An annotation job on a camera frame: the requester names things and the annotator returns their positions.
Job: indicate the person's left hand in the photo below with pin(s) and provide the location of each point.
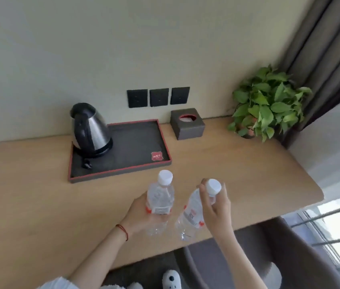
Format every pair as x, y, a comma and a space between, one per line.
137, 215

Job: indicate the person's right hand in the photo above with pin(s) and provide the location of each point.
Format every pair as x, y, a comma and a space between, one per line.
216, 209

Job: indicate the person's left fingers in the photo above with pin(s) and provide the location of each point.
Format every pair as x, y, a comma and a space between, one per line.
158, 218

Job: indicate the person's right thumb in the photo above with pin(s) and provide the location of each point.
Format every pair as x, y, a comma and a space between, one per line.
204, 195

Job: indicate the clear water bottle white cap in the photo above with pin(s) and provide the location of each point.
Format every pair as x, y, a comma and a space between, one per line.
160, 201
192, 212

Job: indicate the person's left forearm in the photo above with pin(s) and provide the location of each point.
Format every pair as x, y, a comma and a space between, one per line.
97, 255

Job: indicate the person's right forearm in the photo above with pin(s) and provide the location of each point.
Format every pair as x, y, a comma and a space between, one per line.
242, 261

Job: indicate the small red card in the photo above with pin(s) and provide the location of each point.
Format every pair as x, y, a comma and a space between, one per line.
156, 156

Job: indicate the white plush slipper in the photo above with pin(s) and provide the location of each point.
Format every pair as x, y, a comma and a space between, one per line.
171, 279

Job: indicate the dark square tissue box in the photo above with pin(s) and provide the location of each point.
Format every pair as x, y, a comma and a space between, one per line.
188, 124

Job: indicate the dark tray with red rim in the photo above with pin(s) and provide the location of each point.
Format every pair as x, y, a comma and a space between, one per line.
122, 148

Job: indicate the grey upholstered chair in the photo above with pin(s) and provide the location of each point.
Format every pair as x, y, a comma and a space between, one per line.
266, 258

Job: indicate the black kettle power plug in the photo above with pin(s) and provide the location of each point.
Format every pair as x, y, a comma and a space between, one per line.
86, 164

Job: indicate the stainless steel electric kettle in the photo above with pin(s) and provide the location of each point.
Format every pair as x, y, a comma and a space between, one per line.
89, 130

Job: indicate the green potted plant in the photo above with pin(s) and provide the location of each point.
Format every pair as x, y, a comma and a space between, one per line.
267, 102

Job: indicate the white sleeve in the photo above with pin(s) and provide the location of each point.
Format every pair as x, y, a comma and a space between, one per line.
55, 284

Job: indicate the grey curtain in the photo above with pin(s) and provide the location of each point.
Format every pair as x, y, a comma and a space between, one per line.
323, 60

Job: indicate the black wall socket panel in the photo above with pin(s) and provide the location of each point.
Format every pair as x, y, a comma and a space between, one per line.
137, 98
180, 95
159, 97

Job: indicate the window frame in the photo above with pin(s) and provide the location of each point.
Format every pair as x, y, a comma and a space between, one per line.
329, 234

